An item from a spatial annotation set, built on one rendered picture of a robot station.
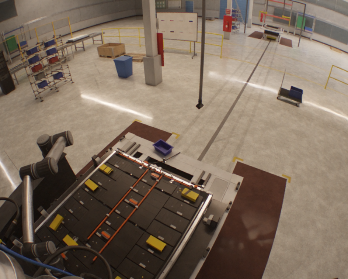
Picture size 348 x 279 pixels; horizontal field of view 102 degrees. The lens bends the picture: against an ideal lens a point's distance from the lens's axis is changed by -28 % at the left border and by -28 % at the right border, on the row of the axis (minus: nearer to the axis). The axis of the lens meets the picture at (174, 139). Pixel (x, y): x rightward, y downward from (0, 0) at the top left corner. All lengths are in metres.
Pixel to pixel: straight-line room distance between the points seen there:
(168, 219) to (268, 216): 1.82
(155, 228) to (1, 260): 1.53
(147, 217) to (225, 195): 0.86
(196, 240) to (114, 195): 0.89
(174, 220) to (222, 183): 0.76
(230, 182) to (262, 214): 1.08
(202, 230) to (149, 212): 0.52
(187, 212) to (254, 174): 1.99
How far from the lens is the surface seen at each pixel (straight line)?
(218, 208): 2.00
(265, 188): 3.43
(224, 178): 2.28
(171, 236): 1.71
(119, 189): 2.01
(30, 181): 1.87
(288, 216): 3.32
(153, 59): 5.70
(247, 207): 3.12
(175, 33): 8.69
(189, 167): 2.32
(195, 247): 1.82
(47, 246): 1.52
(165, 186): 1.95
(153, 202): 1.86
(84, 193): 2.12
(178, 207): 1.83
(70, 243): 1.90
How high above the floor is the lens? 2.61
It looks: 42 degrees down
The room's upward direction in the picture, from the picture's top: 2 degrees counter-clockwise
